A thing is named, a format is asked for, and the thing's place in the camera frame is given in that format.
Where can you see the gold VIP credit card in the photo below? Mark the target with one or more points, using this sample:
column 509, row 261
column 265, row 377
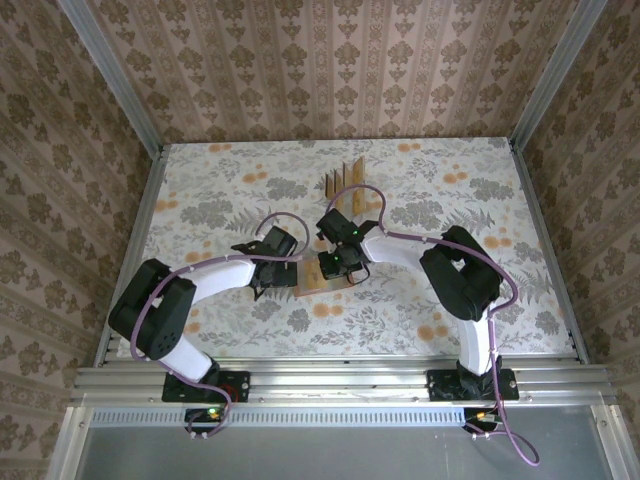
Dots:
column 359, row 205
column 330, row 184
column 346, row 176
column 358, row 171
column 311, row 275
column 338, row 181

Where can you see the wooden base board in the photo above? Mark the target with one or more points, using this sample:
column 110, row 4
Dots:
column 310, row 291

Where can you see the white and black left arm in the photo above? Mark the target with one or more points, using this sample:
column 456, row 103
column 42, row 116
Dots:
column 220, row 277

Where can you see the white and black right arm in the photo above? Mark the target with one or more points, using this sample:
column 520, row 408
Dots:
column 395, row 250

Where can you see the wooden slotted rack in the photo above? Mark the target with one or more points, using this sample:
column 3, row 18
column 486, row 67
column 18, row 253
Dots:
column 372, row 206

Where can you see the small green-lit circuit board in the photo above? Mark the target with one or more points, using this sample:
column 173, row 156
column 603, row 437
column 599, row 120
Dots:
column 205, row 414

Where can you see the grey metal panel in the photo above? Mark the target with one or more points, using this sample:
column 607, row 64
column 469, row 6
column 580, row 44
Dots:
column 325, row 455

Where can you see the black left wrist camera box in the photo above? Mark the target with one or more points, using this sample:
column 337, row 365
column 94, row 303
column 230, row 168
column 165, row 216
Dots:
column 280, row 242

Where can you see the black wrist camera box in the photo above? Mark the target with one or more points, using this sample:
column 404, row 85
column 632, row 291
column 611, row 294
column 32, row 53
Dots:
column 280, row 242
column 337, row 225

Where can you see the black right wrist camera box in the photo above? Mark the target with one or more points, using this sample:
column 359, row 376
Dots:
column 337, row 225

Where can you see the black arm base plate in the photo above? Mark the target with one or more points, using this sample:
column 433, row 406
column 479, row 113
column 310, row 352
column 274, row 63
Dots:
column 240, row 387
column 510, row 385

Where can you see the long aluminium base rail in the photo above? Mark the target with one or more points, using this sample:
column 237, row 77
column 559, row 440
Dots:
column 340, row 385

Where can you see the aluminium table side rail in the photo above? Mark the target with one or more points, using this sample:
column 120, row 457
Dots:
column 548, row 250
column 139, row 225

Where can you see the aluminium corner post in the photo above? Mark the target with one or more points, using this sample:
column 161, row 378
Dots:
column 554, row 75
column 119, row 85

